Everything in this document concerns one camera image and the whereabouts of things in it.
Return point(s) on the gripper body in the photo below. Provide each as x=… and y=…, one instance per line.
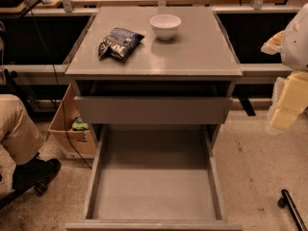
x=295, y=47

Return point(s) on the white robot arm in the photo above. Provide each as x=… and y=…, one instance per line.
x=291, y=43

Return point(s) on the grey drawer cabinet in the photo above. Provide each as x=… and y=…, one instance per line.
x=197, y=62

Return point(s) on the open grey middle drawer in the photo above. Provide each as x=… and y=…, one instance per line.
x=154, y=180

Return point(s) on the closed grey top drawer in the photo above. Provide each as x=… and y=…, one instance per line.
x=153, y=110

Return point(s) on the black wheeled stand leg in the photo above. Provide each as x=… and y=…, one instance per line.
x=286, y=201

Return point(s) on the white ceramic bowl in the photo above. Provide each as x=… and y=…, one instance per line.
x=165, y=26

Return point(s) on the green toy in box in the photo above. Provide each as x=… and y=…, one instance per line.
x=79, y=125

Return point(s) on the cardboard box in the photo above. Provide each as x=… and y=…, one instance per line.
x=72, y=142

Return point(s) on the black shoe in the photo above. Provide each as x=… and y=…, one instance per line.
x=34, y=171

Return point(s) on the black office chair base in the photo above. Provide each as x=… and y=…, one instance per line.
x=40, y=188

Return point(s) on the person leg beige trousers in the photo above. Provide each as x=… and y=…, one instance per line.
x=18, y=133

